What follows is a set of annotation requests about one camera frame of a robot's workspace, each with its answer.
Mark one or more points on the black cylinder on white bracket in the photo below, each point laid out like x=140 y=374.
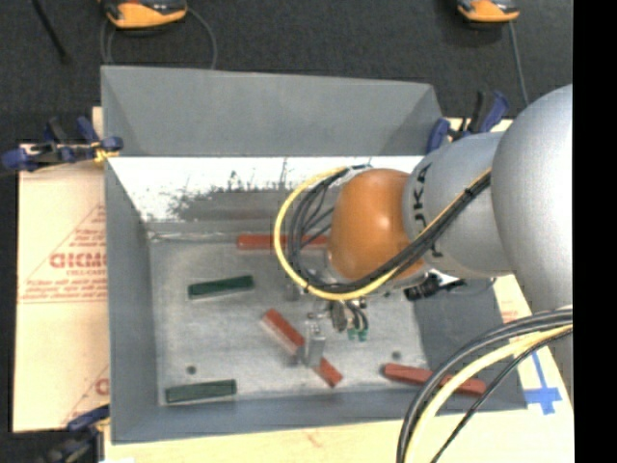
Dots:
x=421 y=288

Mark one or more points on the red-brown flat block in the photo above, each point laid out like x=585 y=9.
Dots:
x=282 y=327
x=407 y=373
x=255 y=242

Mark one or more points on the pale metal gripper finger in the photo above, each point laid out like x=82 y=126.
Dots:
x=319 y=346
x=308 y=350

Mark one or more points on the brown cardboard board, red print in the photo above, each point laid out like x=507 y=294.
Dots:
x=58 y=335

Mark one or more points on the dark green flat block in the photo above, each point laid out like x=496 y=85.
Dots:
x=200 y=391
x=221 y=286

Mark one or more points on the grey metal bin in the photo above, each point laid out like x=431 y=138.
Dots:
x=217 y=335

